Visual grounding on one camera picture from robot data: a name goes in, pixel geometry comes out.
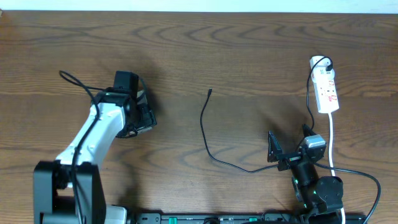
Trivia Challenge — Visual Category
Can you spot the white power strip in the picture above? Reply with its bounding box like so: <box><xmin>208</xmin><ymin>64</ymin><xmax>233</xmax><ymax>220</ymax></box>
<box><xmin>310</xmin><ymin>55</ymin><xmax>340</xmax><ymax>114</ymax></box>

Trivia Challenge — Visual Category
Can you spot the white USB charger adapter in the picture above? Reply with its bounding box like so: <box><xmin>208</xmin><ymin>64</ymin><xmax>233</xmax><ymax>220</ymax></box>
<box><xmin>312</xmin><ymin>65</ymin><xmax>335</xmax><ymax>83</ymax></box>

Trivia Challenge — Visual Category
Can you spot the black USB charging cable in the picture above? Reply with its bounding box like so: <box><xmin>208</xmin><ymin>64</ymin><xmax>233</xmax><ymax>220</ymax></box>
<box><xmin>200</xmin><ymin>56</ymin><xmax>334</xmax><ymax>174</ymax></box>

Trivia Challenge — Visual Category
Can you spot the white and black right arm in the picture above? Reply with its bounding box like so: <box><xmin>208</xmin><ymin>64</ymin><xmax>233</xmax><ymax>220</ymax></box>
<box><xmin>267</xmin><ymin>124</ymin><xmax>343</xmax><ymax>223</ymax></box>

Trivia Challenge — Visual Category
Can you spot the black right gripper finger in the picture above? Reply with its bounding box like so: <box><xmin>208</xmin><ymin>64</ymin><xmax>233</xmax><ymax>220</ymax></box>
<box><xmin>267</xmin><ymin>131</ymin><xmax>283</xmax><ymax>162</ymax></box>
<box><xmin>302</xmin><ymin>124</ymin><xmax>316</xmax><ymax>137</ymax></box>

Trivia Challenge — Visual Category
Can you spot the white power strip cord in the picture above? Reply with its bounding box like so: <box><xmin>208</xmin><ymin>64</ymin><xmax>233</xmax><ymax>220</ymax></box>
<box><xmin>328</xmin><ymin>112</ymin><xmax>346</xmax><ymax>224</ymax></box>

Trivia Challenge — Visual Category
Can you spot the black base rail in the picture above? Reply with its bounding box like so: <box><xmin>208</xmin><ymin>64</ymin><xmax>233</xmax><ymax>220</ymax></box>
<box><xmin>129</xmin><ymin>212</ymin><xmax>366</xmax><ymax>224</ymax></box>

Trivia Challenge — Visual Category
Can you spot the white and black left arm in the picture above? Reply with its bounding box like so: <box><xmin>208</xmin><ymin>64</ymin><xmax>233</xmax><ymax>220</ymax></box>
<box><xmin>33</xmin><ymin>71</ymin><xmax>157</xmax><ymax>224</ymax></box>

